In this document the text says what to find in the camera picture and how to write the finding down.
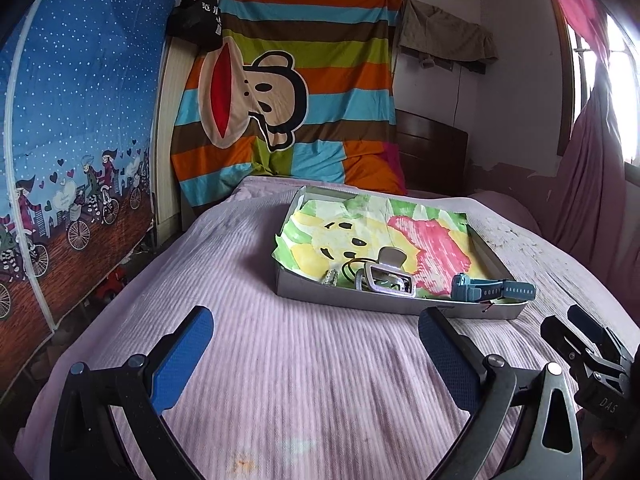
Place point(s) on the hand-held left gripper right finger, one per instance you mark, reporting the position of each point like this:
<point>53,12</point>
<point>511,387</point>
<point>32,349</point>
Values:
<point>445,360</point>

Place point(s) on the red toy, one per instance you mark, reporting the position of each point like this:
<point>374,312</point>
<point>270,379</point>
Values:
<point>107,287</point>

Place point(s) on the pink curtain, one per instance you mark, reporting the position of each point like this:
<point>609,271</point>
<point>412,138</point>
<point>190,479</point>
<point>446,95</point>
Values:
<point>595,160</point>

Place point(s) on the clear hair claw clip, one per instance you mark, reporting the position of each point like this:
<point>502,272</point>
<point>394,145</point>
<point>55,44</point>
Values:
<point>390,292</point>

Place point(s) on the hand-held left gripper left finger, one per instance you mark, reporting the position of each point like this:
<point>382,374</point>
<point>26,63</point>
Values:
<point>180,360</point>

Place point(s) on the striped monkey print blanket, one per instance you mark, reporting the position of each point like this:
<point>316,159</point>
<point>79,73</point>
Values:
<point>325,35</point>

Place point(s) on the dark wooden headboard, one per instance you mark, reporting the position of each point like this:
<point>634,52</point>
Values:
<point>435,160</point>

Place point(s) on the pink ribbed bedspread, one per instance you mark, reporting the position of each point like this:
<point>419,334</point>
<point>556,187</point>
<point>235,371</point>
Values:
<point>300,385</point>

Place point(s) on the grey cardboard box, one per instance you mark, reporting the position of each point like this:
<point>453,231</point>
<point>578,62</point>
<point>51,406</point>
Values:
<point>400,305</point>

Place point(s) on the small silver metal clip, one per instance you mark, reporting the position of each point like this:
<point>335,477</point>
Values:
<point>331,278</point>

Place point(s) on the colourful painted paper lining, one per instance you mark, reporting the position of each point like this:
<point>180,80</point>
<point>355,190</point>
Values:
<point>425,240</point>

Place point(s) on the pink pillow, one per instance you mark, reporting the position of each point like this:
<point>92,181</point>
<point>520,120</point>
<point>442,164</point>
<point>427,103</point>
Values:
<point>500,205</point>

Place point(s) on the blue printed wardrobe cloth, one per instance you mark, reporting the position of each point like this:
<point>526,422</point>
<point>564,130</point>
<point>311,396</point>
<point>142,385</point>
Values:
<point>75,85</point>

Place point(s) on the black hanging bag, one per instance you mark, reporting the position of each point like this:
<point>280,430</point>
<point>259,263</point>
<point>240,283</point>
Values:
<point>192,20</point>

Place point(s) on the khaki hanging cloth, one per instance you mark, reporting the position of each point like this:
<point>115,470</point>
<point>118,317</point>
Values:
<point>440,30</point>

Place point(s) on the window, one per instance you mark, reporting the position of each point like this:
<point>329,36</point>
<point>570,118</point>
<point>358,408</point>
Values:
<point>615,45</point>

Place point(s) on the blue wrist watch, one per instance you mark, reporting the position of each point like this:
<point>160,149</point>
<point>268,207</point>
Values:
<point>467,287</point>

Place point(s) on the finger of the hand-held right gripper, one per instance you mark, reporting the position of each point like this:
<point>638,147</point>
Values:
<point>557,332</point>
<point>587,322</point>

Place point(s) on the light wooden panel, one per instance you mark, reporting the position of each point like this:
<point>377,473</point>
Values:
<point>167,135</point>

